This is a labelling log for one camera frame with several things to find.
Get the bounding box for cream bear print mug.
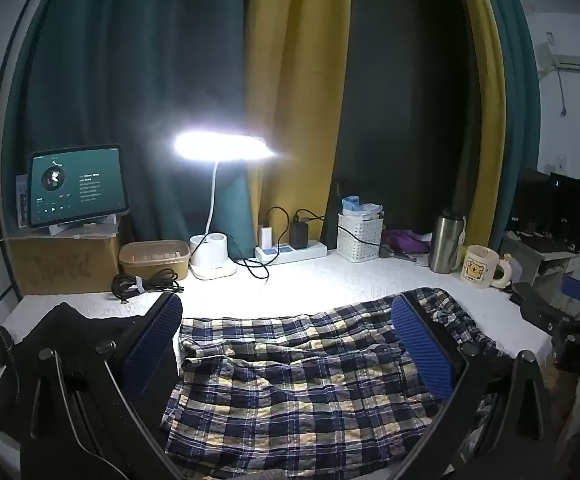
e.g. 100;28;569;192
462;245;513;290

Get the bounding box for black lamp power cable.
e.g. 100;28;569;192
234;206;291;281

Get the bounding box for yellow curtain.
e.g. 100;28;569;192
450;0;508;251
245;0;355;251

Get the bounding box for stainless steel tumbler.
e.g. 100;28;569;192
429;207;466;275

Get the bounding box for black power adapter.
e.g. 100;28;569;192
290;215;309;250

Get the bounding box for teal curtain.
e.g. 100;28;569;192
484;0;543;261
0;0;265;261

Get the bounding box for black curtain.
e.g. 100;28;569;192
320;0;475;256

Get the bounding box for blue yellow plaid pants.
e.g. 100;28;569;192
160;287;500;473

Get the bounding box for white desk lamp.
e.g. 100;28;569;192
172;131;277;281

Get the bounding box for white power strip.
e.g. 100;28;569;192
255;240;328;266

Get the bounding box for white tablet stand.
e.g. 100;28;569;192
47;212;121;237

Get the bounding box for coiled black cable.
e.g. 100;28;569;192
111;269;185;304

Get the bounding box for grey stand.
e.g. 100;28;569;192
502;235;580;286

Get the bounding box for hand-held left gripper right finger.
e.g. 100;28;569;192
391;293;556;480

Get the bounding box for blue plastic bag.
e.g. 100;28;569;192
342;195;383;221

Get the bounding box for purple cloth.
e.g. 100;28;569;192
384;229;433;256

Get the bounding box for tan lidded container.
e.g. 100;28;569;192
118;240;191;281

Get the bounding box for black cloth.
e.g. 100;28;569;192
0;302;181;461

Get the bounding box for cardboard box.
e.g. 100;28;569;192
5;227;123;296

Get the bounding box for dark screen tablet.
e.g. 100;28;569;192
26;145;131;229

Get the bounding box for black adapter cable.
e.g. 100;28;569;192
297;208;388;251

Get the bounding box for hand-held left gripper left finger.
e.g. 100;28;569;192
20;291;185;480

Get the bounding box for white plastic basket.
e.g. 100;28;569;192
337;212;385;263

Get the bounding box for black electronic device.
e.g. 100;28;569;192
507;170;580;253

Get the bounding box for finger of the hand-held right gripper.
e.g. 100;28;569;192
510;282;570;331

